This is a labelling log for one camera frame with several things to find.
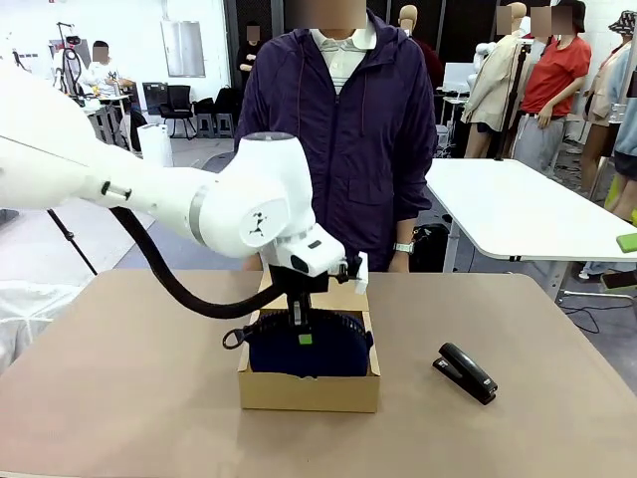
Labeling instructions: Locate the person in navy jacket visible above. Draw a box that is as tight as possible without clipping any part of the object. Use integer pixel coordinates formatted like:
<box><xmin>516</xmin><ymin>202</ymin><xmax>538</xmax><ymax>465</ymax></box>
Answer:
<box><xmin>233</xmin><ymin>0</ymin><xmax>439</xmax><ymax>274</ymax></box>

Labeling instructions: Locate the white floor cabinet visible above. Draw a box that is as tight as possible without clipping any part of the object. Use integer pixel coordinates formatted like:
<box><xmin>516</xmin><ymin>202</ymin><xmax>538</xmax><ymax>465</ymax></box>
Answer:
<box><xmin>136</xmin><ymin>123</ymin><xmax>174</xmax><ymax>168</ymax></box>

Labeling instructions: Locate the seated person in white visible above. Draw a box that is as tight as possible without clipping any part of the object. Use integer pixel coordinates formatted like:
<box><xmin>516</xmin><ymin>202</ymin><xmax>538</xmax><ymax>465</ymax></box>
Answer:
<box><xmin>79</xmin><ymin>40</ymin><xmax>135</xmax><ymax>101</ymax></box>

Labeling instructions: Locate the black tripod leg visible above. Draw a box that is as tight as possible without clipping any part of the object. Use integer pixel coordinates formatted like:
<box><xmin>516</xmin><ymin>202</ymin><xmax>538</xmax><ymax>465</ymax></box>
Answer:
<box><xmin>47</xmin><ymin>208</ymin><xmax>100</xmax><ymax>277</ymax></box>

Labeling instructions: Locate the grey wall panel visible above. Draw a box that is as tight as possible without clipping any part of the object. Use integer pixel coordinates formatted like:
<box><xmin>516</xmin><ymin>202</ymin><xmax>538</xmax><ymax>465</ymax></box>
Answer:
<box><xmin>159</xmin><ymin>19</ymin><xmax>207</xmax><ymax>79</ymax></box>

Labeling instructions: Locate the black office chair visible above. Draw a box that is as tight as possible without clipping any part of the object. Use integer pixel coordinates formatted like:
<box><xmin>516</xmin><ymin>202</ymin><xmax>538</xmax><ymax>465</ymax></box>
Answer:
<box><xmin>158</xmin><ymin>84</ymin><xmax>196</xmax><ymax>139</ymax></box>

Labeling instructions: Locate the person's left forearm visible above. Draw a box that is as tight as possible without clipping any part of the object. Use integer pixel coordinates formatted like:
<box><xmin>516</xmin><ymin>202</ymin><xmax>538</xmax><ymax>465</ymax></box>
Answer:
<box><xmin>392</xmin><ymin>193</ymin><xmax>435</xmax><ymax>246</ymax></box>

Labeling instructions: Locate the white table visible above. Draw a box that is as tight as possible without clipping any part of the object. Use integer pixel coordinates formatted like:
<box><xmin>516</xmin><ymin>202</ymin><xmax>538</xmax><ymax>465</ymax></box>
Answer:
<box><xmin>425</xmin><ymin>157</ymin><xmax>637</xmax><ymax>306</ymax></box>

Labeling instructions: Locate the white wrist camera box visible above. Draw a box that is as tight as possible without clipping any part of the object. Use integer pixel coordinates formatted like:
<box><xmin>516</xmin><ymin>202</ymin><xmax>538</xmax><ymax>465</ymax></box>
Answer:
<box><xmin>342</xmin><ymin>251</ymin><xmax>369</xmax><ymax>295</ymax></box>

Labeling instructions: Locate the black floor cable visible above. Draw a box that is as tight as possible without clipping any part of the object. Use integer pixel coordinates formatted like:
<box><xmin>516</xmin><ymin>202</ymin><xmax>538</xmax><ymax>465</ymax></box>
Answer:
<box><xmin>559</xmin><ymin>293</ymin><xmax>601</xmax><ymax>334</ymax></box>

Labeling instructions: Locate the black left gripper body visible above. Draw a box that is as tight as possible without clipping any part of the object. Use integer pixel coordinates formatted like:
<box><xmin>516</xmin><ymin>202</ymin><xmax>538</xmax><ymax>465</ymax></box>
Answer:
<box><xmin>268</xmin><ymin>265</ymin><xmax>329</xmax><ymax>298</ymax></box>

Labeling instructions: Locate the navy zipper pouch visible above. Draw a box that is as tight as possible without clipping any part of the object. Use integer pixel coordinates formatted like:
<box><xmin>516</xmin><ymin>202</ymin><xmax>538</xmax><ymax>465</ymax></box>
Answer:
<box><xmin>221</xmin><ymin>308</ymin><xmax>374</xmax><ymax>379</ymax></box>

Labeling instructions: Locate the black stapler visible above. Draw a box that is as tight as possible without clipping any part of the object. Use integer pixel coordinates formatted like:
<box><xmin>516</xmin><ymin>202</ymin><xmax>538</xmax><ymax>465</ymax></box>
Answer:
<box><xmin>431</xmin><ymin>342</ymin><xmax>499</xmax><ymax>406</ymax></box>

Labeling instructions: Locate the person in black clothes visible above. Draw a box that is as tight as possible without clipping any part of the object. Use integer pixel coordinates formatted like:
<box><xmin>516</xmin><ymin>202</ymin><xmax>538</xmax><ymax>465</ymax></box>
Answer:
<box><xmin>238</xmin><ymin>20</ymin><xmax>265</xmax><ymax>116</ymax></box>

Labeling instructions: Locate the person in red shirt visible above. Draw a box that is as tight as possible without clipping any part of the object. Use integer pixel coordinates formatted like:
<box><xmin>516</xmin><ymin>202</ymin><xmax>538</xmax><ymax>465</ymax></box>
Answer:
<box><xmin>515</xmin><ymin>0</ymin><xmax>593</xmax><ymax>180</ymax></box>

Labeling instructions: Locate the black corrugated cable hose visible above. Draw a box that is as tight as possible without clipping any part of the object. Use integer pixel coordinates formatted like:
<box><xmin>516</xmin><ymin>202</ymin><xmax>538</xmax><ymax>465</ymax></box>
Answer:
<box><xmin>108</xmin><ymin>204</ymin><xmax>291</xmax><ymax>320</ymax></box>

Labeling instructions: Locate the mannequin in cream jacket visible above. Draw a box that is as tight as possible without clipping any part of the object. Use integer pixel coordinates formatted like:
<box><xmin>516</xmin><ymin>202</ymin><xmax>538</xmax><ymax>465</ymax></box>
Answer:
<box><xmin>579</xmin><ymin>42</ymin><xmax>623</xmax><ymax>200</ymax></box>

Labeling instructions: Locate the open brown cardboard box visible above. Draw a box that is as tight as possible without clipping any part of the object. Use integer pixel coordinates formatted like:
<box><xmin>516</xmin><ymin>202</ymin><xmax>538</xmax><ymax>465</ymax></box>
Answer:
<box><xmin>237</xmin><ymin>271</ymin><xmax>382</xmax><ymax>414</ymax></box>

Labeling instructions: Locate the mannequin in beige coat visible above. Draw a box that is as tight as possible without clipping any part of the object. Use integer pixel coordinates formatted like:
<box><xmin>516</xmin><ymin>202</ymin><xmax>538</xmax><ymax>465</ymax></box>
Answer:
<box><xmin>460</xmin><ymin>2</ymin><xmax>531</xmax><ymax>160</ymax></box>

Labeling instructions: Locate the black bag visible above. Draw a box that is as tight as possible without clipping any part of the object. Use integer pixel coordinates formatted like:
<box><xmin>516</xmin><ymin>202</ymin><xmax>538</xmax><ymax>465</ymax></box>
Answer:
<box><xmin>408</xmin><ymin>223</ymin><xmax>452</xmax><ymax>273</ymax></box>

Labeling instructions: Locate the person in bucket hat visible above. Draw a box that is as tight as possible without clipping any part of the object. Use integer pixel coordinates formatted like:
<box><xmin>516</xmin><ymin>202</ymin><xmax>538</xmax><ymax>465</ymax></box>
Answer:
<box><xmin>604</xmin><ymin>12</ymin><xmax>637</xmax><ymax>220</ymax></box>

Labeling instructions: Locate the white cloth cover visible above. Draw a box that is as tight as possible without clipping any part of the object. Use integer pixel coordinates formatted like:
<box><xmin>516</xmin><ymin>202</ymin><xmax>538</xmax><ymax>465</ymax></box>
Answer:
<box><xmin>0</xmin><ymin>278</ymin><xmax>56</xmax><ymax>374</ymax></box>

